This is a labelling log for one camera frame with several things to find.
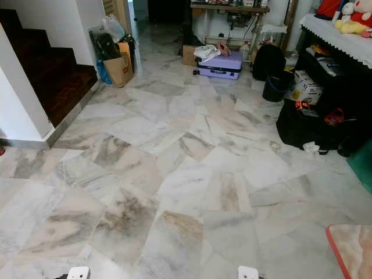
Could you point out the table with white lace cloth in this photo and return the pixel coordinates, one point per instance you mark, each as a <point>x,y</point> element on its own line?
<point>334,32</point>

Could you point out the green mat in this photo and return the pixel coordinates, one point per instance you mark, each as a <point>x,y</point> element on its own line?
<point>361,171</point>

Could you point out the marble-pattern table red edge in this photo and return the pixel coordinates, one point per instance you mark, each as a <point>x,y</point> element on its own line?
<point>351,250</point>

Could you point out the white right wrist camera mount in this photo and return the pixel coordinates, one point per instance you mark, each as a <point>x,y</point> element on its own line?
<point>247,272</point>

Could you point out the shiny black bag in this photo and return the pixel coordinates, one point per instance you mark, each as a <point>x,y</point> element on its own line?
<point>104,43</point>

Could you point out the dark wooden staircase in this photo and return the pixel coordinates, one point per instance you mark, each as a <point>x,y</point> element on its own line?
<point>58,75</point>

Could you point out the white cloth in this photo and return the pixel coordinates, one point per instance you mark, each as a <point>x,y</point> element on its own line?
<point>206,52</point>

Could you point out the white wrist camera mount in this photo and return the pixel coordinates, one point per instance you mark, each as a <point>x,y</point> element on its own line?
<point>247,272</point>
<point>78,272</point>

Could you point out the purple suitcase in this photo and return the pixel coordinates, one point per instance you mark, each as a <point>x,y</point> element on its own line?
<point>221,66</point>

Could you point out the wooden shelf desk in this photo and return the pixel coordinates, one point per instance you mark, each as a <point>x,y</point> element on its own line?
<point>229,9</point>

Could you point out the brown cardboard box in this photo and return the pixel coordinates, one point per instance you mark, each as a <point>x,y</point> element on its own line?
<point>189,55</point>

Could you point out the white plastic stool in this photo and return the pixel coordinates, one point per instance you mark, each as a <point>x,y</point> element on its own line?
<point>273,29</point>

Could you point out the black duffel bag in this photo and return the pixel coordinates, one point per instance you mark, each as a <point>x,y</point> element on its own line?
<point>296,127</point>

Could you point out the black backpack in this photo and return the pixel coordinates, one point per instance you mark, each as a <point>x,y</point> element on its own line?
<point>268,61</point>

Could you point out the small white floor scrap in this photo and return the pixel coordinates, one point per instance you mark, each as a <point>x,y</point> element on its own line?
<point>275,145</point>

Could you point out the crumpled white tissue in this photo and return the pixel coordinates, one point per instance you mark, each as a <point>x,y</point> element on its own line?
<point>311,148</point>

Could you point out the blue bag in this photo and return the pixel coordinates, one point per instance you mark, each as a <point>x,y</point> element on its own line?
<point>103,72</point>

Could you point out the white plastic bag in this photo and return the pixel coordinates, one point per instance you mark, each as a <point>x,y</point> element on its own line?
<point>113,26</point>

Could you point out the white printed cardboard box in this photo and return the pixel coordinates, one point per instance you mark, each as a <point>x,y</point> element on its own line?
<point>305,87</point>

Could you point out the yellow red plush toy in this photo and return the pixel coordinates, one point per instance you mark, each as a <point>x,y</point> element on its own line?
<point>357,17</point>

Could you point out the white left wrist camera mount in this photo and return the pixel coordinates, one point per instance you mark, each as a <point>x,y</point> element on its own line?
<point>78,272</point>

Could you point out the brown paper bag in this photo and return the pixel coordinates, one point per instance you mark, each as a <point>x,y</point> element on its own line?
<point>119,67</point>

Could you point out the black bucket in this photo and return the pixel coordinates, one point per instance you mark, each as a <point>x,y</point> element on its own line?
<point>276,87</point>

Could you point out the red bag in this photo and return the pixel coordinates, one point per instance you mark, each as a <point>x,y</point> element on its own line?
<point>328,7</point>

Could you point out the pink cloth item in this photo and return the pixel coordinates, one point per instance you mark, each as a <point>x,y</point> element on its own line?
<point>224,49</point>

